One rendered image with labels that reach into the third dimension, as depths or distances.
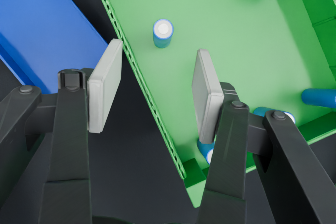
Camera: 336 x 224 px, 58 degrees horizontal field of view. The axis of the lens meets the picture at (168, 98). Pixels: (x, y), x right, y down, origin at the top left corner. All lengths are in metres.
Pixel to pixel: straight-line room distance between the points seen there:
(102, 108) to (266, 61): 0.23
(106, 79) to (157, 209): 0.66
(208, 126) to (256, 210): 0.69
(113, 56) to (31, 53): 0.62
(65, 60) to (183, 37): 0.47
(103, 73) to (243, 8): 0.23
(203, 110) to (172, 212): 0.65
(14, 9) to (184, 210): 0.63
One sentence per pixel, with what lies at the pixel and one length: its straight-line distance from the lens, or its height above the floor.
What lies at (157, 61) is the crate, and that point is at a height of 0.40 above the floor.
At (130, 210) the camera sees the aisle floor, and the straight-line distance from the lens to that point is 0.80.
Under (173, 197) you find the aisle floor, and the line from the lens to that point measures 0.78.
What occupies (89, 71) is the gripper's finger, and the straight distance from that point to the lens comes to 0.18.
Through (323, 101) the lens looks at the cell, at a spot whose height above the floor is 0.45.
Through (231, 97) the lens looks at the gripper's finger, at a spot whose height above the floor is 0.57.
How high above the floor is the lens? 0.73
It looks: 87 degrees down
